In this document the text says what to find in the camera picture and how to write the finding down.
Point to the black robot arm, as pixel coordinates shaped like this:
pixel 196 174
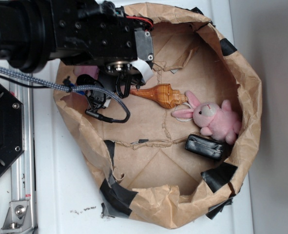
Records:
pixel 77 32

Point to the aluminium extrusion rail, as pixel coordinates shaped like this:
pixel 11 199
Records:
pixel 21 216

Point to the brown paper bag tray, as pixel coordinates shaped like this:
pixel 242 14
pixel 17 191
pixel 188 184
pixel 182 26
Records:
pixel 141 167

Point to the black taped block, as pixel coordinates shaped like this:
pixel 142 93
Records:
pixel 205 147

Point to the white plastic bin lid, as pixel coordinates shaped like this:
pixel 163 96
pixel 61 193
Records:
pixel 68 200

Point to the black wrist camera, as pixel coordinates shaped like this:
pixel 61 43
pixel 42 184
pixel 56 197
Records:
pixel 96 99

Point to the pink plush bunny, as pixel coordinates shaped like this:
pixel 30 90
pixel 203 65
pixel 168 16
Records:
pixel 219 122

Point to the orange conch shell toy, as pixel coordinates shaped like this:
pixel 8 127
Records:
pixel 163 94

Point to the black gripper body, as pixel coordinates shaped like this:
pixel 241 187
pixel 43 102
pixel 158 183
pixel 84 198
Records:
pixel 119 77

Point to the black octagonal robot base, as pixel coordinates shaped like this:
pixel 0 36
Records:
pixel 11 132

